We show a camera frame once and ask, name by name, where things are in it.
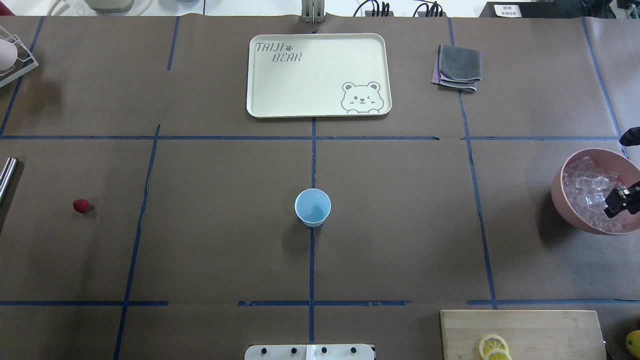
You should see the cream bear tray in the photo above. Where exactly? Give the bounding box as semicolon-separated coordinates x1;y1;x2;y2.
246;33;393;119

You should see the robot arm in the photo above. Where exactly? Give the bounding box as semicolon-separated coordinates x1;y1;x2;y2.
604;127;640;219

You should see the lemon slice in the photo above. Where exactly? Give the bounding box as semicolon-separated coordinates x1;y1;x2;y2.
483;348;512;360
477;333;511;360

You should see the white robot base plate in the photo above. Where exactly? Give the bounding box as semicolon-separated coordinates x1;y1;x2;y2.
244;343;377;360

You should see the striped metal muddler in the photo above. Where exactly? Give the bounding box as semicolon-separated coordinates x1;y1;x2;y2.
0;157;19;203

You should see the light blue cup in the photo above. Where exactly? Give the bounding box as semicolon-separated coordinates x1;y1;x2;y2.
294;187;332;228

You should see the pink bowl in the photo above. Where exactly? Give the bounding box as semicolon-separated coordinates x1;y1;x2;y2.
551;148;639;236

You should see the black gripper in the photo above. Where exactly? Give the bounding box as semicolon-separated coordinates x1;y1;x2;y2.
604;181;640;219

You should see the grey folded cloth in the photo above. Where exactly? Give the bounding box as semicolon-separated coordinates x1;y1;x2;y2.
430;44;483;92

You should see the wooden cutting board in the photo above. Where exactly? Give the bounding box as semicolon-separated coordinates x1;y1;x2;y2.
439;309;607;360

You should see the pile of clear ice cubes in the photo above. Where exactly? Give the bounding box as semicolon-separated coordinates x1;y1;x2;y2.
561;154;633;234

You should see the whole yellow lemon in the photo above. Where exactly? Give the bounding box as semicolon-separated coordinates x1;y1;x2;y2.
625;330;640;360

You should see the white cup rack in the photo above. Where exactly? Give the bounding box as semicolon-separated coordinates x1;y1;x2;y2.
0;26;39;88

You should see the red strawberry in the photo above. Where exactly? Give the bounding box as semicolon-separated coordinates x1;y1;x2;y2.
72;198;90;214

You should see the pink cup on rack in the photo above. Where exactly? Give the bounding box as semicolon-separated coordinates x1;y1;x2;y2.
0;39;18;72

